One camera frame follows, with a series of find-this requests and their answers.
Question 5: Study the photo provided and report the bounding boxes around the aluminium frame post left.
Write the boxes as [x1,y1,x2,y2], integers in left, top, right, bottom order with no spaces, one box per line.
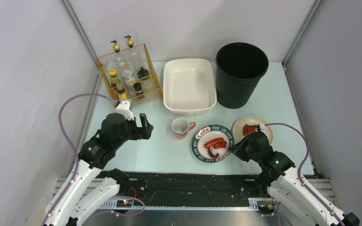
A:
[59,0,102,71]

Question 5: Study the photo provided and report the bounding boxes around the white rectangular basin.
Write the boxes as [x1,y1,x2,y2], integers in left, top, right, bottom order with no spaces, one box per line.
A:
[163,58,217,115]

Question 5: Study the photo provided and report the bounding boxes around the small black cap jar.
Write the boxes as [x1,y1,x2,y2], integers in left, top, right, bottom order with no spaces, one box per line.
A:
[133,82,145,99]

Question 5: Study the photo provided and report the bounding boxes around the pink ceramic mug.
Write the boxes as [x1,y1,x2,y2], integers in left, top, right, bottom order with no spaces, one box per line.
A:
[172,118,196,139]

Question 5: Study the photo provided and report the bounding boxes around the white lid spice jar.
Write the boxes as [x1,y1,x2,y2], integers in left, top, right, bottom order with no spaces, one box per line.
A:
[122,69,136,96]

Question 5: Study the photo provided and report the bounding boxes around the red label sauce bottle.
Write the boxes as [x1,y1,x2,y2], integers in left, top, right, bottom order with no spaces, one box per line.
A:
[109,68,120,88]

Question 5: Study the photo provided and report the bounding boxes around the small red sausage piece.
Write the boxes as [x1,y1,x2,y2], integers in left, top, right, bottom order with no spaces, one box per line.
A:
[204,137,227,149]

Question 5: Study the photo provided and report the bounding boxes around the blue rimmed plate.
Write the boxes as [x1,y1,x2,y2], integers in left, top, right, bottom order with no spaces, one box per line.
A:
[191,124,235,163]

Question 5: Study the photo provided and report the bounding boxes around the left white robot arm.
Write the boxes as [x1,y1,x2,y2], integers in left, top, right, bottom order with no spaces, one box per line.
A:
[42,113,154,226]

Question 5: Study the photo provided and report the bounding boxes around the cream round plate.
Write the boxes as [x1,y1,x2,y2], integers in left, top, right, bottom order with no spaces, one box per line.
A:
[232,116,274,145]

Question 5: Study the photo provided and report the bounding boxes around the clear glass oil bottle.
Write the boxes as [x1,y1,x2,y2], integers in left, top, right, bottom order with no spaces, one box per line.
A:
[124,35,149,73]

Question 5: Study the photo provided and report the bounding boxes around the aluminium frame post right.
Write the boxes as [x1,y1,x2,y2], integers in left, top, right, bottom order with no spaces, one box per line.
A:
[282,0,324,68]

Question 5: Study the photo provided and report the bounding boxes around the black lid spice jar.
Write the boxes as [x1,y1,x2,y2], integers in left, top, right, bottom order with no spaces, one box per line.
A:
[137,67,154,92]

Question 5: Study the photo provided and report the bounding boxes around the dark red sausage piece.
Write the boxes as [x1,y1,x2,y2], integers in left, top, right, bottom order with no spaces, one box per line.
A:
[207,147,222,159]

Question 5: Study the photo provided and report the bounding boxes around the yellow wire basket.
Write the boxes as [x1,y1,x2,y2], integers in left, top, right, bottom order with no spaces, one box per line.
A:
[96,43,163,106]

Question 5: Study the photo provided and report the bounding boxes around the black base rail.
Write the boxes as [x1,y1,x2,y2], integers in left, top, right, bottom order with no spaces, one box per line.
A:
[119,172,276,208]

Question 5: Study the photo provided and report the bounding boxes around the aluminium frame post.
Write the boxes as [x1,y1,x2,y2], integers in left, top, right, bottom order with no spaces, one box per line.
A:
[59,0,102,71]
[282,0,324,68]

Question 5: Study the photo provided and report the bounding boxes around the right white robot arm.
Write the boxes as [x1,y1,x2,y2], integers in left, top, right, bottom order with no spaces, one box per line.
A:
[228,132,360,226]

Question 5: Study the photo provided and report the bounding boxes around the black trash bin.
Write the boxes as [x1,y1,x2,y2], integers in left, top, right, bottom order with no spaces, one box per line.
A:
[215,42,269,109]

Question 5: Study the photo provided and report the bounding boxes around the yellow label sauce bottle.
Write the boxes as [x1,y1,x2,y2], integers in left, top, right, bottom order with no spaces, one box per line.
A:
[116,82,128,100]

